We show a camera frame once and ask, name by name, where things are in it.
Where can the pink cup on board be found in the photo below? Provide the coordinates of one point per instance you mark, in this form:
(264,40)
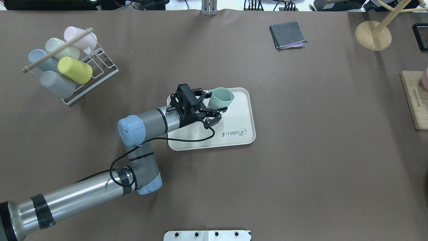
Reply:
(424,79)

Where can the grey cup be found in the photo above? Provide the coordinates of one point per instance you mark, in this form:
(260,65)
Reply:
(57,84)

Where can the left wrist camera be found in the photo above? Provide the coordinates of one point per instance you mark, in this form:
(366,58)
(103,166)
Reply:
(185,99)

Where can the yellow cup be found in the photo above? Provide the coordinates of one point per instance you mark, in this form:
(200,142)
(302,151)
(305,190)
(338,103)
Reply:
(76,70)

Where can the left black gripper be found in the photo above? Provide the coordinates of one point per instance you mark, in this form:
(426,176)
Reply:
(189,117)

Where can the white wire cup rack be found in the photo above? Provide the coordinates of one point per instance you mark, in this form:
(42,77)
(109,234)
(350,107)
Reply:
(102,69)

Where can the white mounting plate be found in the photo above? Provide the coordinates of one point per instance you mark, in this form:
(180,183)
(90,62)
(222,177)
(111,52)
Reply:
(208,235)

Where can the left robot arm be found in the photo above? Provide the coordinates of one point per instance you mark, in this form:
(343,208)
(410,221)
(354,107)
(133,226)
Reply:
(141,175)

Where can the metal camera post bracket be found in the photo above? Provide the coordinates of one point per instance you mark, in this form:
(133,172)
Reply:
(209,7)

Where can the wooden board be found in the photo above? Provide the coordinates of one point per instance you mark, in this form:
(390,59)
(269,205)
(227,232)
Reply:
(417,97)

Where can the green cup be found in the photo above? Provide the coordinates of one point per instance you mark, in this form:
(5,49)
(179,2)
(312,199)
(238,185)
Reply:
(220,98)

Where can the wooden mug tree stand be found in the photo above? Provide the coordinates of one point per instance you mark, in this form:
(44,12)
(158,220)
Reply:
(375,35)

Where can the cream rabbit tray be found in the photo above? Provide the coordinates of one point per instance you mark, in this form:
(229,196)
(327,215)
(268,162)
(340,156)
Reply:
(235,128)

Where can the folded grey cloth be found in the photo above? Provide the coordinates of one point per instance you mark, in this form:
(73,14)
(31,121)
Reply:
(287,35)

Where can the black box at edge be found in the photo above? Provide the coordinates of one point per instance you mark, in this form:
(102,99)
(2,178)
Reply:
(420,31)

